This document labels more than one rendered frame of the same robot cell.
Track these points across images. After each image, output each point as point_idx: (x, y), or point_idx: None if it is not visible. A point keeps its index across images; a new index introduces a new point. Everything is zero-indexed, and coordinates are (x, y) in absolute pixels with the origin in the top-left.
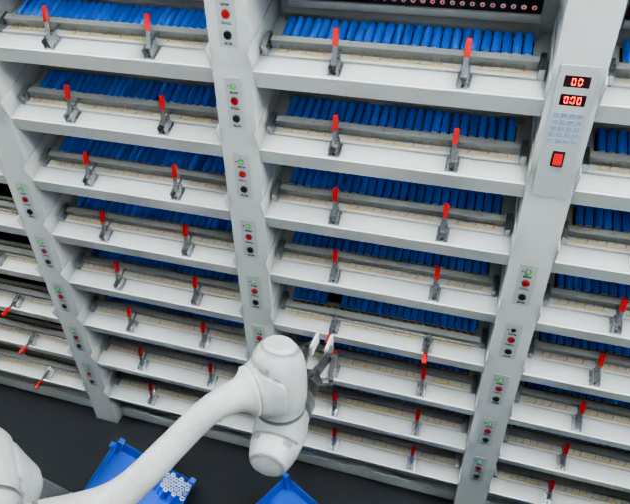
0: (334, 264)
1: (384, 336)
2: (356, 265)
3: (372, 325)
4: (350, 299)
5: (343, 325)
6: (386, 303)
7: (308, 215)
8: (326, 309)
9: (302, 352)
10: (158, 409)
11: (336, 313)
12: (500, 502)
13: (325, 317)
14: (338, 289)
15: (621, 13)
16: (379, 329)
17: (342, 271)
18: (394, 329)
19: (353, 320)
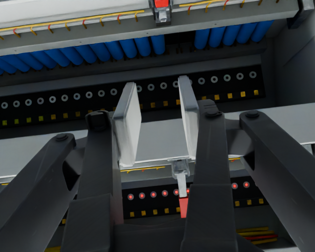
0: (182, 193)
1: (31, 14)
2: (142, 171)
3: (73, 24)
4: (145, 46)
5: (140, 3)
6: (72, 58)
7: None
8: (190, 28)
9: (233, 151)
10: None
11: (164, 29)
12: None
13: (189, 10)
14: (164, 144)
15: None
16: (54, 19)
17: (166, 159)
18: (22, 31)
19: (120, 22)
